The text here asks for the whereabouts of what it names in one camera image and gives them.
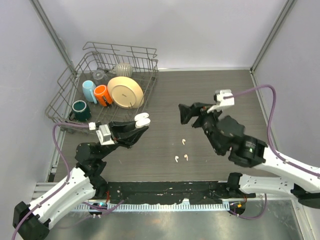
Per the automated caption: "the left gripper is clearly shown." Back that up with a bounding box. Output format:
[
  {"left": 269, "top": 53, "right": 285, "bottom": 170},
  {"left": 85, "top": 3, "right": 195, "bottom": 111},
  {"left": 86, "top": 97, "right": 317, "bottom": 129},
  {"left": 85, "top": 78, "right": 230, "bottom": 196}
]
[{"left": 96, "top": 119, "right": 148, "bottom": 160}]

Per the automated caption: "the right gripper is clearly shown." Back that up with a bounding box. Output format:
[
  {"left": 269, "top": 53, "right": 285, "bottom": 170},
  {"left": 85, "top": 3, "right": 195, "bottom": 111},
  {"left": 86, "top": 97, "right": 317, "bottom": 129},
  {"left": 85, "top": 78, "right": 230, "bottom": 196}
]
[{"left": 178, "top": 101, "right": 224, "bottom": 153}]

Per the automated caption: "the white earbud charging case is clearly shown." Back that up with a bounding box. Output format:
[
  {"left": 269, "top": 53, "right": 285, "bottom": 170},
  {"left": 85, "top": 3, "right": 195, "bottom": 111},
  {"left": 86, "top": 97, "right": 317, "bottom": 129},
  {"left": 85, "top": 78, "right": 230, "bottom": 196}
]
[{"left": 134, "top": 112, "right": 151, "bottom": 129}]

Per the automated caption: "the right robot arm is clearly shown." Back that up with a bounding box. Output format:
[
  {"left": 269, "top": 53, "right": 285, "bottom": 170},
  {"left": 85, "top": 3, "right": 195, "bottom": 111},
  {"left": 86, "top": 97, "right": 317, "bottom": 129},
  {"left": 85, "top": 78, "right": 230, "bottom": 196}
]
[{"left": 178, "top": 102, "right": 320, "bottom": 209}]

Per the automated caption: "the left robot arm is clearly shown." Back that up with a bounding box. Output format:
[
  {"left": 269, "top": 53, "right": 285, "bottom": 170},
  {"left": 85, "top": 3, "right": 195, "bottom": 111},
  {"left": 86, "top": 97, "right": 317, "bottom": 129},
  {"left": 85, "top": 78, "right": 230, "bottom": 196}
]
[{"left": 11, "top": 112, "right": 151, "bottom": 240}]

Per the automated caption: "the beige plate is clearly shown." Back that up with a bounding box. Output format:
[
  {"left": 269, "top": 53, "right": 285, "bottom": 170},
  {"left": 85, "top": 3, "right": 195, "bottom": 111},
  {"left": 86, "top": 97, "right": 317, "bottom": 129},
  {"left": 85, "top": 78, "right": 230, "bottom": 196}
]
[{"left": 107, "top": 76, "right": 144, "bottom": 109}]

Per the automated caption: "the orange mug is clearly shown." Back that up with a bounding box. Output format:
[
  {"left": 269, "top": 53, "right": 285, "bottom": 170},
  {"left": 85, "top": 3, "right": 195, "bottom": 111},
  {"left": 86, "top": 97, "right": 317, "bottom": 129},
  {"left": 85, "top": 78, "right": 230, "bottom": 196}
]
[{"left": 93, "top": 84, "right": 113, "bottom": 107}]

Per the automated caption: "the dark green mug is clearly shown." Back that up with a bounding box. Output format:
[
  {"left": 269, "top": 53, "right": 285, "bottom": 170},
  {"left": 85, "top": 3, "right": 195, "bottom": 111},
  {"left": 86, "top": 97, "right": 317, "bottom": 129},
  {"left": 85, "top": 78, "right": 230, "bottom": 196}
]
[{"left": 69, "top": 100, "right": 92, "bottom": 122}]

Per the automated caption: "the light blue mug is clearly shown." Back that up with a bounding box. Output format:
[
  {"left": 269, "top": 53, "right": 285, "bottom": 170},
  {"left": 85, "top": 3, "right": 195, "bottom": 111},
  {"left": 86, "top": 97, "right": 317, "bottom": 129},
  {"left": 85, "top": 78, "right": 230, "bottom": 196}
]
[{"left": 82, "top": 80, "right": 98, "bottom": 104}]

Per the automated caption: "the clear glass cup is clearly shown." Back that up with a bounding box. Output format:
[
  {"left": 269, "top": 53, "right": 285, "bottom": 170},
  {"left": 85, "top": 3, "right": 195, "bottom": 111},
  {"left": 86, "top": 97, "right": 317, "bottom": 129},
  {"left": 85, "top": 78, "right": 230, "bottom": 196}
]
[{"left": 92, "top": 69, "right": 105, "bottom": 81}]

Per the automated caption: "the striped ceramic cup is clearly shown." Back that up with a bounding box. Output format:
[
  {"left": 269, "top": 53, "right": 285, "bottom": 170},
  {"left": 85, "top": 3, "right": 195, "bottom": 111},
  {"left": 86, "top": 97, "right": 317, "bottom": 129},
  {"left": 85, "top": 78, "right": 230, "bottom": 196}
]
[{"left": 111, "top": 63, "right": 133, "bottom": 78}]

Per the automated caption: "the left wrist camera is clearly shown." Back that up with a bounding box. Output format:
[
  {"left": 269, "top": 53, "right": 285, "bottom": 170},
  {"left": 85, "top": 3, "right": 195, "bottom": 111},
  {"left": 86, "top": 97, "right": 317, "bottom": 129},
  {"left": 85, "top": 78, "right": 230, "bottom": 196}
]
[{"left": 88, "top": 122, "right": 116, "bottom": 146}]

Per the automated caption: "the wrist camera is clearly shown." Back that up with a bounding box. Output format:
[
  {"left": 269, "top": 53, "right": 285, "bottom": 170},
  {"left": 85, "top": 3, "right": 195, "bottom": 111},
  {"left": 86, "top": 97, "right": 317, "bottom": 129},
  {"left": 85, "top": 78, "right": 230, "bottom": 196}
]
[
  {"left": 88, "top": 122, "right": 116, "bottom": 146},
  {"left": 206, "top": 89, "right": 235, "bottom": 113}
]

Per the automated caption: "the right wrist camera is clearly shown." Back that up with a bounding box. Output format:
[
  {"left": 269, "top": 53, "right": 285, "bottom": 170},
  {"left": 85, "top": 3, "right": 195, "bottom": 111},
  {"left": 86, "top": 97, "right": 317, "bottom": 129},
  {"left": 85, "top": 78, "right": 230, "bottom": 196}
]
[{"left": 206, "top": 89, "right": 235, "bottom": 113}]

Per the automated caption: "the grey wire dish rack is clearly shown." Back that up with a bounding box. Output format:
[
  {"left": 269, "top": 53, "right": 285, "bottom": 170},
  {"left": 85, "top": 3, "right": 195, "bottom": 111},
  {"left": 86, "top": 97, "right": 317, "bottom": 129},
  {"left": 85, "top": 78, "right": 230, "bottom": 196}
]
[{"left": 45, "top": 42, "right": 158, "bottom": 137}]

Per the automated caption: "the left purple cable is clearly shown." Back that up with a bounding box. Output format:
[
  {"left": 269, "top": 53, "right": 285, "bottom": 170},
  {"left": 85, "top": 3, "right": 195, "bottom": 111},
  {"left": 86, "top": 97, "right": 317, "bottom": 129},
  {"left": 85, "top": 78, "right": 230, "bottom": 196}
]
[{"left": 11, "top": 121, "right": 126, "bottom": 240}]

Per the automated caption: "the purple cable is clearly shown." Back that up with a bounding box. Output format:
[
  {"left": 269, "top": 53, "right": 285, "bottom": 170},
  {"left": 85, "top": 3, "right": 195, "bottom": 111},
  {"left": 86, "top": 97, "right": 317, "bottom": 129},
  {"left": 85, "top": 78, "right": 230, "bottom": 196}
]
[
  {"left": 11, "top": 121, "right": 126, "bottom": 240},
  {"left": 224, "top": 84, "right": 320, "bottom": 177}
]

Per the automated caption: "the slotted cable duct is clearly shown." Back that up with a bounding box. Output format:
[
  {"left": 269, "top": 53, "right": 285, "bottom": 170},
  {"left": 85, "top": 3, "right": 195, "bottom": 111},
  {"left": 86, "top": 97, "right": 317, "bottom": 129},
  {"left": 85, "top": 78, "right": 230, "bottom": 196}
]
[{"left": 72, "top": 202, "right": 230, "bottom": 213}]

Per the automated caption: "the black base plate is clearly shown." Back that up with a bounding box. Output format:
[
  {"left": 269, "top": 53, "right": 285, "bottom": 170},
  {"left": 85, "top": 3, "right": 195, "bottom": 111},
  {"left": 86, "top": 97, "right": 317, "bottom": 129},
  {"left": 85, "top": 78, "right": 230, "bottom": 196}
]
[{"left": 91, "top": 181, "right": 256, "bottom": 205}]

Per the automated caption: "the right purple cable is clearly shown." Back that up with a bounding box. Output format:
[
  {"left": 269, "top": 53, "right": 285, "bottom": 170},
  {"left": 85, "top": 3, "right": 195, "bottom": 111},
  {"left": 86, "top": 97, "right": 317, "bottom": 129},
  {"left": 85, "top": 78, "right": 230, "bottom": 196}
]
[{"left": 224, "top": 84, "right": 320, "bottom": 177}]

